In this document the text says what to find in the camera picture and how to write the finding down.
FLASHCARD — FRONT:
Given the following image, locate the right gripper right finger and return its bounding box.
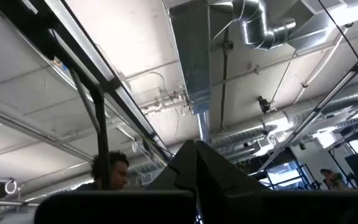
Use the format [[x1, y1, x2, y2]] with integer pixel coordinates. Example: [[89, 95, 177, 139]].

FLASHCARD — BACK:
[[196, 140, 358, 224]]

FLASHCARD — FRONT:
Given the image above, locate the flexible silver insulated duct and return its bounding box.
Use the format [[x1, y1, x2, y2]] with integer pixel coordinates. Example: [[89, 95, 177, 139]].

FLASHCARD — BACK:
[[208, 86, 358, 153]]

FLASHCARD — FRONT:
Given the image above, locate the rectangular ceiling vent duct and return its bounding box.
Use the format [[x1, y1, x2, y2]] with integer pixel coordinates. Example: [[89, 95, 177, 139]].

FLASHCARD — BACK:
[[287, 0, 358, 50]]

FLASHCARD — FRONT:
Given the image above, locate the white ceiling rail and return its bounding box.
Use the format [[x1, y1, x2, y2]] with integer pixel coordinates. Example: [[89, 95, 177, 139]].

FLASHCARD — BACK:
[[0, 94, 94, 163]]

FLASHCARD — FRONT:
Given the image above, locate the person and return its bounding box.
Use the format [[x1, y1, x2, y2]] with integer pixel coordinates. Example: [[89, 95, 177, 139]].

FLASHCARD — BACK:
[[319, 167, 345, 190], [73, 151, 130, 191]]

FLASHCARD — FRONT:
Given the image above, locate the white junction box with wires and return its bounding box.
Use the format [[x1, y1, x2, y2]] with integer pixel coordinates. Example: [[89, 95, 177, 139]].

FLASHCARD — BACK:
[[140, 88, 194, 118]]

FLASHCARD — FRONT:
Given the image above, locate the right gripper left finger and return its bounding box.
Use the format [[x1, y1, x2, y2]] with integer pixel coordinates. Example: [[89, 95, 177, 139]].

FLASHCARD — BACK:
[[34, 139, 198, 224]]

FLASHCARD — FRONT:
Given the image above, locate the round silver duct elbow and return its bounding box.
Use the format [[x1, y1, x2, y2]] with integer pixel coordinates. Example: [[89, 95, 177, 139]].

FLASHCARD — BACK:
[[231, 0, 297, 50]]

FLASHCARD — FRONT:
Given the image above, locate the black frame post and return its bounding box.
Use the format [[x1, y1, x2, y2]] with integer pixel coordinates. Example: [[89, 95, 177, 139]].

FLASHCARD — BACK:
[[88, 86, 111, 191]]

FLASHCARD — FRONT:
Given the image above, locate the thin black cable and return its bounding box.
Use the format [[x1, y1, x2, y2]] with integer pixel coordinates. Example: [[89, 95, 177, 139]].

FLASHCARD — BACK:
[[318, 0, 358, 91]]

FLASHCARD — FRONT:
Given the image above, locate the aluminium frame beam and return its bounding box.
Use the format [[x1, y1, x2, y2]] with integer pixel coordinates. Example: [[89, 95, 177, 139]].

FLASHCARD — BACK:
[[256, 42, 358, 174]]

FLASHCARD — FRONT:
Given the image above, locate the frame beam with light strips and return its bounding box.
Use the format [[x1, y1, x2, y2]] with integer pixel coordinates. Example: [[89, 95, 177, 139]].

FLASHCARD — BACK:
[[0, 0, 175, 164]]

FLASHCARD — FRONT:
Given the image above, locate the black ceiling camera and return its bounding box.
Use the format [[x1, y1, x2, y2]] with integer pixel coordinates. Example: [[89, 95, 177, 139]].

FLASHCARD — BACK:
[[257, 95, 272, 114]]

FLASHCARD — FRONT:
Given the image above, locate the ceiling conduit pipe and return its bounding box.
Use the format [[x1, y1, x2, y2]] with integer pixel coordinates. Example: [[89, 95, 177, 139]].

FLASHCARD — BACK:
[[218, 29, 234, 131]]

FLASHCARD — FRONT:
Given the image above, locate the rectangular metal air duct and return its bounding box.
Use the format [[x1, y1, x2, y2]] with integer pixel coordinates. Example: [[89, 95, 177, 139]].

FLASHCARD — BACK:
[[168, 0, 213, 115]]

